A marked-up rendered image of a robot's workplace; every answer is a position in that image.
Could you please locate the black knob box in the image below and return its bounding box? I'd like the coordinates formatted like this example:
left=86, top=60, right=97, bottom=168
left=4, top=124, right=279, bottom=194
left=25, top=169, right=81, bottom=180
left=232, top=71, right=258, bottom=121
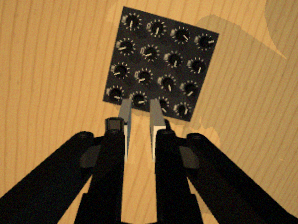
left=102, top=6, right=219, bottom=122

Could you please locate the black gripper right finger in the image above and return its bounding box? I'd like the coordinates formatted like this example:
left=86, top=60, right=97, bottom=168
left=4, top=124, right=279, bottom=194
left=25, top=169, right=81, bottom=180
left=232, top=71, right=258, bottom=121
left=149, top=99, right=298, bottom=224

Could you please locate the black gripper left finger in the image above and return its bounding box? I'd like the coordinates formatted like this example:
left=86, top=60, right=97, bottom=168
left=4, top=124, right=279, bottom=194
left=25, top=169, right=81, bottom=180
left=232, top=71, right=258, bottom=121
left=0, top=99, right=131, bottom=224

